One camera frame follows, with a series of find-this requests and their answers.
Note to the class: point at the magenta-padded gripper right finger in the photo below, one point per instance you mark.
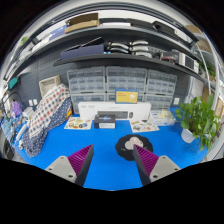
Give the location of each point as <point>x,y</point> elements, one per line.
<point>155,166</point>

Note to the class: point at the purple bag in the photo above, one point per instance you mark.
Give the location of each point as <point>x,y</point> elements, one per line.
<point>16,108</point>

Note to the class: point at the black mouse pad white print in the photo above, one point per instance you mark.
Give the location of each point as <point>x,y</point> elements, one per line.
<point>121,153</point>

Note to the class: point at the white plastic tube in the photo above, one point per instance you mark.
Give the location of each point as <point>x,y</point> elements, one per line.
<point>20,131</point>

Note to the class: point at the potted green plant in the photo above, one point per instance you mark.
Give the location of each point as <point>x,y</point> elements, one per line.
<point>198,118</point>

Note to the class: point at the long white keyboard box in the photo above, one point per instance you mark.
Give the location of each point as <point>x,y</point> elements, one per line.
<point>88,110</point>

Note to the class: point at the red blue plaid cloth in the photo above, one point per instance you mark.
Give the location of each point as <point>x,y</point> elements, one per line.
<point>46,110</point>

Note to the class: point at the teal tool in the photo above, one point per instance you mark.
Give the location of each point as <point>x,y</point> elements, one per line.
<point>13,83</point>

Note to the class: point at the yellow and blue box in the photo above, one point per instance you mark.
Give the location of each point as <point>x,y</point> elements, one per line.
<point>126,96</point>

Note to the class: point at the white woven basket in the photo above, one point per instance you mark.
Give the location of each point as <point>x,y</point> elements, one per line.
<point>49,86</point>

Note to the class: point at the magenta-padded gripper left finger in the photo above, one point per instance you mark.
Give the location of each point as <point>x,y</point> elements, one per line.
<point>71,166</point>

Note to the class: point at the small black box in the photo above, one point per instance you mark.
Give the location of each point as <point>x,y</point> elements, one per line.
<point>105,121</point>

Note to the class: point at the navy white polka-dot cloth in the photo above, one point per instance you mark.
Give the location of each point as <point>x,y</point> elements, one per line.
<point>33,146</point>

